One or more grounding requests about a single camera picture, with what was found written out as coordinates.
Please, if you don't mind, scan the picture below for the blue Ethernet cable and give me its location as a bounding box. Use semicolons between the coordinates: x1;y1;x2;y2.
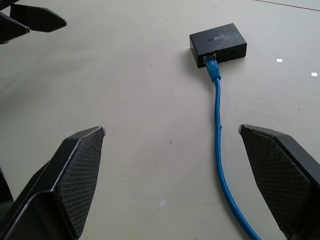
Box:
203;55;264;240

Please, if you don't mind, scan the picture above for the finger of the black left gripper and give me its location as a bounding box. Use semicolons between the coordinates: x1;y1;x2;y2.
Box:
0;11;31;45
9;3;68;33

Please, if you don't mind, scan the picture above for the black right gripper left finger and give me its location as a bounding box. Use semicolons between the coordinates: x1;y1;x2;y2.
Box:
0;125;106;240

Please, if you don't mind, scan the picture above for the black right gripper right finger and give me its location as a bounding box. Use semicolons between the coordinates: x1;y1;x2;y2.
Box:
238;124;320;240

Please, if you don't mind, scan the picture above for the black network switch box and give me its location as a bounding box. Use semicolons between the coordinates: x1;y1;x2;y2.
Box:
189;22;248;69

